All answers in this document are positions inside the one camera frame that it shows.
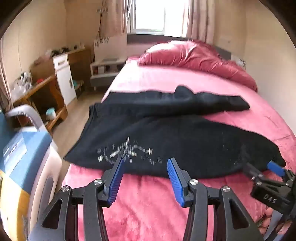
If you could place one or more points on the pink quilt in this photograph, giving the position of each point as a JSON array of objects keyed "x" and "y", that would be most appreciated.
[{"x": 192, "y": 55}]

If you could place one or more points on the window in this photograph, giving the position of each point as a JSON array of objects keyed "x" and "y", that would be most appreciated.
[{"x": 159, "y": 14}]

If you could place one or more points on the patterned curtain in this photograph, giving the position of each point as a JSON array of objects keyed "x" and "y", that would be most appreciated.
[
  {"x": 115, "y": 18},
  {"x": 198, "y": 18}
]

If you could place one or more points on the teal cup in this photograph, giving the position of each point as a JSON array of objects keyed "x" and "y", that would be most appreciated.
[{"x": 50, "y": 113}]

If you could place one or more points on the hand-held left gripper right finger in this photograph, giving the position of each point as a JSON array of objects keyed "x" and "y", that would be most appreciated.
[{"x": 174, "y": 180}]

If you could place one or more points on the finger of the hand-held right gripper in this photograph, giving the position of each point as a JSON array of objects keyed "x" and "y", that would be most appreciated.
[
  {"x": 251, "y": 171},
  {"x": 275, "y": 167}
]

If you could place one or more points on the pink bed blanket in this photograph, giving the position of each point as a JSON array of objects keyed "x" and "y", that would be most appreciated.
[{"x": 150, "y": 76}]

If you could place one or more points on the wooden desk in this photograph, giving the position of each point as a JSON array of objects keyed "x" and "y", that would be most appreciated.
[{"x": 44, "y": 84}]

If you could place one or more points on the white cabinet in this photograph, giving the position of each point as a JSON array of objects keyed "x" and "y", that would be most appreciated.
[{"x": 66, "y": 81}]

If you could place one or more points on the grey headboard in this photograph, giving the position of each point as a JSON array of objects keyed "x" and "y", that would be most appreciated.
[{"x": 143, "y": 39}]

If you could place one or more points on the clear plastic bag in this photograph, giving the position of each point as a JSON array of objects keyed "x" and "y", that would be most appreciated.
[{"x": 20, "y": 83}]

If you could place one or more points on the person's right hand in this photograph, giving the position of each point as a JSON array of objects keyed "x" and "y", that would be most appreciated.
[{"x": 264, "y": 222}]

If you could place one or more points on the black pants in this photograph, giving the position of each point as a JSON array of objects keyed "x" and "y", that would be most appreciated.
[{"x": 173, "y": 129}]

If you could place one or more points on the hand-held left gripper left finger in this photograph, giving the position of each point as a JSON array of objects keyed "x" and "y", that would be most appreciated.
[{"x": 116, "y": 180}]

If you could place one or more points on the white nightstand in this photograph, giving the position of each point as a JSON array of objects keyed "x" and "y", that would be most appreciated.
[{"x": 108, "y": 63}]

